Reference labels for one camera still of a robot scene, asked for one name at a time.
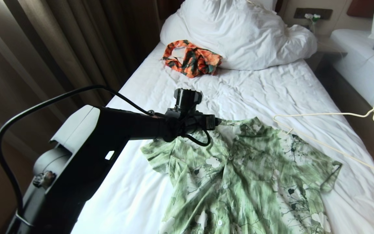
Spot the bed with white sheet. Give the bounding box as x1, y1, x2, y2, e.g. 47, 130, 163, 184
330, 29, 374, 128
71, 41, 374, 234

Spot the green patterned shirt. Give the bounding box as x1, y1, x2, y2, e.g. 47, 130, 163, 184
141, 117, 343, 234

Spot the orange floral garment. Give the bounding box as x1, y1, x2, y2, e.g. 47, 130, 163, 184
161, 40, 223, 79

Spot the white duvet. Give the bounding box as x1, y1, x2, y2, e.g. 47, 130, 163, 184
160, 0, 318, 71

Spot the brown curtain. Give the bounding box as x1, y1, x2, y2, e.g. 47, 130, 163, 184
0, 0, 161, 163

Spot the brown padded headboard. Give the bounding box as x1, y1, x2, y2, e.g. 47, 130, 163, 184
347, 0, 374, 19

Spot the black cable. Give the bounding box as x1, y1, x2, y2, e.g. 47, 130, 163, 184
0, 85, 155, 215
183, 127, 211, 147

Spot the white wire hanger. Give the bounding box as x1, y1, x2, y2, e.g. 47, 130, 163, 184
272, 70, 374, 181

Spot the dark wall socket panel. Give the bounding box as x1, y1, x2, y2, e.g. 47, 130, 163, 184
293, 8, 333, 20

